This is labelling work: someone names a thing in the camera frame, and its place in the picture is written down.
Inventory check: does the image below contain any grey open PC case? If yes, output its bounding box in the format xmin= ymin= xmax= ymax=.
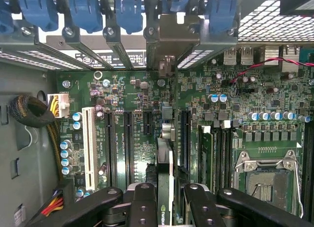
xmin=0 ymin=0 xmax=314 ymax=227

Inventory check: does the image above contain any short black expansion slot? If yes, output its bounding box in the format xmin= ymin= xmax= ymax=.
xmin=143 ymin=111 xmax=155 ymax=136

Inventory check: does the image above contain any grey power supply unit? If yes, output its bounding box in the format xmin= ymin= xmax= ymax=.
xmin=0 ymin=62 xmax=61 ymax=227

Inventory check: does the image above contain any white power connector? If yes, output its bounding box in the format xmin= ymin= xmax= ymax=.
xmin=46 ymin=93 xmax=71 ymax=119

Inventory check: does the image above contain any silver socket locking lever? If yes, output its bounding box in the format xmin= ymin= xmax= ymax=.
xmin=293 ymin=160 xmax=305 ymax=218

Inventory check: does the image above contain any black RAM slot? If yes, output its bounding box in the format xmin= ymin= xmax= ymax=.
xmin=309 ymin=122 xmax=314 ymax=222
xmin=220 ymin=120 xmax=231 ymax=190
xmin=303 ymin=122 xmax=310 ymax=220
xmin=213 ymin=125 xmax=221 ymax=190
xmin=227 ymin=128 xmax=234 ymax=188

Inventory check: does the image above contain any blue slot retainer clip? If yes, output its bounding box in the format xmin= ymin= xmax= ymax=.
xmin=0 ymin=2 xmax=15 ymax=34
xmin=66 ymin=0 xmax=104 ymax=34
xmin=17 ymin=0 xmax=59 ymax=33
xmin=114 ymin=0 xmax=145 ymax=35
xmin=160 ymin=0 xmax=191 ymax=14
xmin=208 ymin=0 xmax=238 ymax=34

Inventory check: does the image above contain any metal CPU socket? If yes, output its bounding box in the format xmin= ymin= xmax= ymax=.
xmin=233 ymin=149 xmax=304 ymax=219

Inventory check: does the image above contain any coloured power wire bundle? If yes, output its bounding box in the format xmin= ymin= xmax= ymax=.
xmin=40 ymin=189 xmax=65 ymax=217

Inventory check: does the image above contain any green motherboard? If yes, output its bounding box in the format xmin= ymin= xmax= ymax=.
xmin=56 ymin=45 xmax=314 ymax=227

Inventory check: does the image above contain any black braided power cable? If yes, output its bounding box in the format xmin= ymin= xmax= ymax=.
xmin=8 ymin=94 xmax=63 ymax=182

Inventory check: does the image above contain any red and black twisted wire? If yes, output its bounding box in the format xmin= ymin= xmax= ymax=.
xmin=230 ymin=57 xmax=314 ymax=98

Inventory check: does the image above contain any white expansion slot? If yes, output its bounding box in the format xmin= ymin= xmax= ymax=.
xmin=81 ymin=106 xmax=99 ymax=191

